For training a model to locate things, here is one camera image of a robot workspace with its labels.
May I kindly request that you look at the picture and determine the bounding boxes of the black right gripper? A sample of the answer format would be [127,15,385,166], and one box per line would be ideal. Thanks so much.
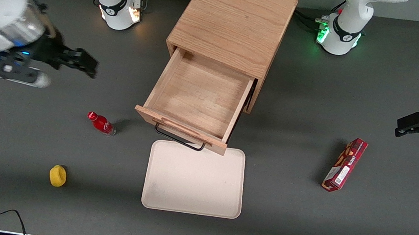
[28,27,103,80]

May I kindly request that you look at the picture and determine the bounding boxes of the wooden drawer with black handle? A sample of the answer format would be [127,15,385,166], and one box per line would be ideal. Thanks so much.
[130,42,259,159]

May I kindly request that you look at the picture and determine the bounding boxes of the oak wooden drawer cabinet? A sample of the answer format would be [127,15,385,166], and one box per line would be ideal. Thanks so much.
[158,0,299,119]

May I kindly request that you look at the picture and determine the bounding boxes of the small red soda bottle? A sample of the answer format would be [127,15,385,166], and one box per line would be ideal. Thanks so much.
[85,111,119,137]

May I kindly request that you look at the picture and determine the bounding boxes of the red snack box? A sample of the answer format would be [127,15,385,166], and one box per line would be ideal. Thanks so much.
[321,134,369,196]

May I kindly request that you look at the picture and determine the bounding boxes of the yellow lemon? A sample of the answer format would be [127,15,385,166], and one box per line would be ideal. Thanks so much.
[48,164,69,189]

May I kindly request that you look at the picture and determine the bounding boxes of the beige rectangular tray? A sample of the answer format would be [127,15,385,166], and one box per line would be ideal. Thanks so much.
[140,137,250,221]

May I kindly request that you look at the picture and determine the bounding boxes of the black left arm base cables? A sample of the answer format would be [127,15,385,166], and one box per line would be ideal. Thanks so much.
[293,0,348,35]

